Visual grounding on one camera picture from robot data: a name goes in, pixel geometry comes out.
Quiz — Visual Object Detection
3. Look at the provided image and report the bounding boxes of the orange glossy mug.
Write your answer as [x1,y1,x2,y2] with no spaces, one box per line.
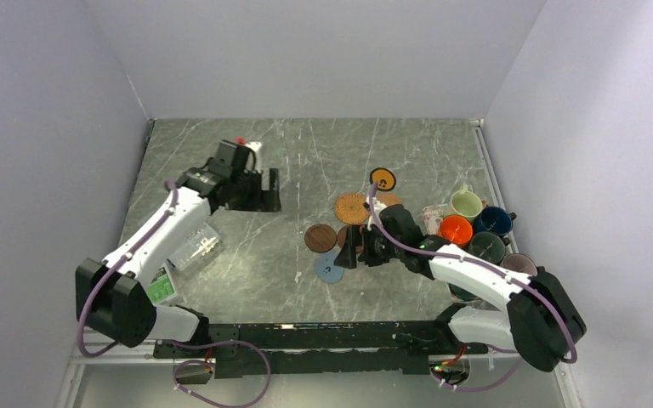
[438,214,474,248]

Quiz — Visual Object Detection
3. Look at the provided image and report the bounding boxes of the woven orange coaster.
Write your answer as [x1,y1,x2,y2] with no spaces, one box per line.
[333,193,369,225]
[377,192,401,207]

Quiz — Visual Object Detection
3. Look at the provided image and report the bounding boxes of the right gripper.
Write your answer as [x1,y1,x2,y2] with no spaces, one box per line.
[334,224,404,269]

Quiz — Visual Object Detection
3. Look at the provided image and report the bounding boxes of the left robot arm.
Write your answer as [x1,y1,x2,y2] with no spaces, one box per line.
[75,140,281,357]

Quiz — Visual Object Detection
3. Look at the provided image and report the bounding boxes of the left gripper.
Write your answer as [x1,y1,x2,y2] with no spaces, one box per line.
[226,167,281,213]

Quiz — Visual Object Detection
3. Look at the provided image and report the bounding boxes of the cream green mug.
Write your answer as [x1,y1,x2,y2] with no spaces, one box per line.
[448,184,485,223]

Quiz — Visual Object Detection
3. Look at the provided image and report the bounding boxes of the dark teal mug lower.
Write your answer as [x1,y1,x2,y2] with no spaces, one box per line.
[448,283,481,303]

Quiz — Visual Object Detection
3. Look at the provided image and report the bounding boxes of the green label plastic box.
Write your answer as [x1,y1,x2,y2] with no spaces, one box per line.
[147,263,179,304]

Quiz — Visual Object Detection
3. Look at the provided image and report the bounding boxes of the blue round coaster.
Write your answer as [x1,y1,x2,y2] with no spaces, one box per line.
[314,251,344,284]

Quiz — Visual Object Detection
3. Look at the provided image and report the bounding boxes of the floral pattern tray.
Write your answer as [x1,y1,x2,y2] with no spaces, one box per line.
[422,204,451,235]

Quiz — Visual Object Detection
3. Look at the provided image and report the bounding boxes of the dark wooden coaster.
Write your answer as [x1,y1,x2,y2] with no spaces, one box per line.
[337,225,349,248]
[304,224,337,253]

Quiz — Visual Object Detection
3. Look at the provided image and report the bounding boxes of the orange black cup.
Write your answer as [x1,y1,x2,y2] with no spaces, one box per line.
[369,167,396,192]

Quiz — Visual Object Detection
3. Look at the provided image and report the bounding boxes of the navy blue mug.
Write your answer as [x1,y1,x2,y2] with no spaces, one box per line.
[472,206,517,237]

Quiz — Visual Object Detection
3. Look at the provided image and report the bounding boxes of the dark green mug upper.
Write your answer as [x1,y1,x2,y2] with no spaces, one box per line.
[467,231,511,265]

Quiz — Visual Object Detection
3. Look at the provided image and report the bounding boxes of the clear plastic screw box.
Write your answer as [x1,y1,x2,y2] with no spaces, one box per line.
[168,224,220,270]

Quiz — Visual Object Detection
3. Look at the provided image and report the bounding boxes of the pink mauve mug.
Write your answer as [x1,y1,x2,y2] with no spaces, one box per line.
[501,253,538,276]

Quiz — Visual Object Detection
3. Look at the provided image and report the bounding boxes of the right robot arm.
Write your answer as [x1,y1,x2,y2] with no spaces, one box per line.
[334,205,587,372]

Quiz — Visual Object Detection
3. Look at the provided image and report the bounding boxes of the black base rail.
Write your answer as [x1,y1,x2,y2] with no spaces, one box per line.
[152,320,487,379]

